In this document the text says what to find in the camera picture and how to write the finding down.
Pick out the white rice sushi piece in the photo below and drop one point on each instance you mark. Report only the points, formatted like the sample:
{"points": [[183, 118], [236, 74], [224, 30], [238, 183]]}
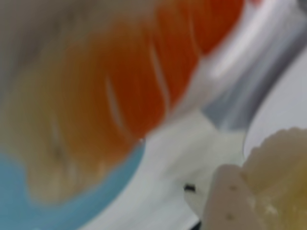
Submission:
{"points": [[280, 172]]}

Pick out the orange salmon nigiri sushi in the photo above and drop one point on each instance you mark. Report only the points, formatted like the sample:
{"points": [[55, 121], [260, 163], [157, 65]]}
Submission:
{"points": [[144, 72]]}

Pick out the blue ceramic dish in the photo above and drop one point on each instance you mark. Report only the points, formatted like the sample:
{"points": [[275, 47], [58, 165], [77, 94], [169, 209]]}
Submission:
{"points": [[72, 215]]}

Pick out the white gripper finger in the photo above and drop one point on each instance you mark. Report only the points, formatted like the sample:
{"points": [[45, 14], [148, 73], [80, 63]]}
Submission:
{"points": [[225, 206]]}

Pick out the grey shiny Shinkansen body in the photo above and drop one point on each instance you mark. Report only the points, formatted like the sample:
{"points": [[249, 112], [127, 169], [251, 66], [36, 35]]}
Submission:
{"points": [[239, 72]]}

